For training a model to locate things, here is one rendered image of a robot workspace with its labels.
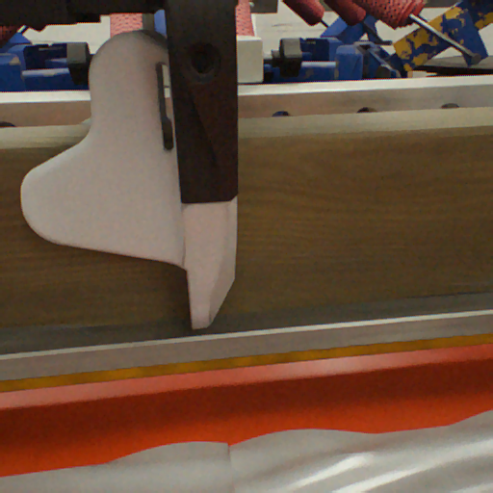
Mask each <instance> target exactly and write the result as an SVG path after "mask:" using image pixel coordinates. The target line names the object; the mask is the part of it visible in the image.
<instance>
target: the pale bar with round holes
mask: <svg viewBox="0 0 493 493"><path fill-rule="evenodd" d="M489 106H493V74H490V76H460V77H431V78H402V80H374V81H346V82H317V83H288V84H260V86H238V119H243V117H271V116H272V115H273V114H274V113H276V112H279V111H283V116H284V117H290V116H313V115H338V114H356V113H357V112H358V113H359V114H363V113H387V112H397V111H410V110H434V109H458V108H482V107H489ZM89 118H91V97H90V90H88V91H31V92H2V93H0V128H5V127H11V124H14V125H15V126H16V127H28V126H46V127H53V125H61V126H77V125H79V123H81V122H83V121H86V120H87V119H89Z"/></svg>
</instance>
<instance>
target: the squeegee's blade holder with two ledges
mask: <svg viewBox="0 0 493 493"><path fill-rule="evenodd" d="M484 334H493V292H486V293H473V294H461V295H448V296H437V297H424V298H402V299H389V300H378V301H377V302H368V301H364V303H353V304H340V305H329V306H316V307H304V308H293V309H280V310H270V311H257V312H246V313H233V314H221V315H216V317H215V319H214V320H213V322H212V324H211V325H210V326H208V328H203V329H194V330H192V323H191V318H186V319H173V320H161V321H149V322H137V323H124V324H113V325H101V326H89V327H77V328H65V329H53V330H40V331H28V333H16V334H4V335H0V381H7V380H18V379H28V378H39V377H40V376H60V375H71V374H82V373H93V372H104V370H116V369H126V368H137V367H147V366H159V365H169V364H180V363H181V362H192V361H202V360H213V359H224V358H235V357H246V356H255V355H267V354H278V353H288V352H299V351H300V350H320V349H331V348H342V347H353V346H363V345H374V344H385V343H396V342H407V341H418V340H428V339H439V338H451V337H461V336H473V335H484Z"/></svg>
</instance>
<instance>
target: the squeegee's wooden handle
mask: <svg viewBox="0 0 493 493"><path fill-rule="evenodd" d="M90 128H91V126H90V125H77V126H61V125H53V127H46V126H28V127H5V128H0V335H4V334H16V333H28V331H40V330H53V329H65V328H77V327H89V326H101V325H113V324H124V323H137V322H149V321H161V320H173V319H186V318H190V317H191V311H190V300H189V288H188V277H187V271H186V270H184V269H181V268H179V267H177V265H174V264H171V263H168V262H163V261H156V260H150V259H143V258H138V257H131V256H125V255H118V254H112V253H106V251H99V250H93V249H86V248H80V247H74V246H62V245H57V244H53V243H51V242H49V240H46V239H44V238H42V237H41V236H40V235H38V234H37V233H36V232H35V231H34V230H33V228H32V227H31V226H30V224H28V223H27V221H26V220H25V217H24V214H23V211H22V204H21V187H22V183H23V180H24V178H25V177H26V175H27V174H28V173H29V171H31V170H32V169H34V168H36V167H37V166H39V165H42V164H44V163H45V162H47V161H49V159H52V158H54V157H55V156H57V155H59V154H62V153H63V152H65V151H67V150H69V149H70V148H72V146H74V145H76V144H78V143H79V142H81V141H83V140H84V139H85V137H86V136H87V135H88V133H89V131H90ZM486 292H493V106H489V107H482V108H458V109H434V110H410V111H397V112H387V113H363V114H338V115H313V116H290V117H243V119H238V195H237V246H236V267H235V280H234V282H233V284H232V286H230V288H229V290H228V293H227V295H226V297H225V299H224V301H223V302H222V305H221V308H219V310H218V312H217V314H216V315H221V314H233V313H246V312H257V311H270V310H280V309H293V308H304V307H316V306H329V305H340V304H353V303H364V301H368V302H377V301H378V300H389V299H402V298H424V297H437V296H448V295H461V294H473V293H486Z"/></svg>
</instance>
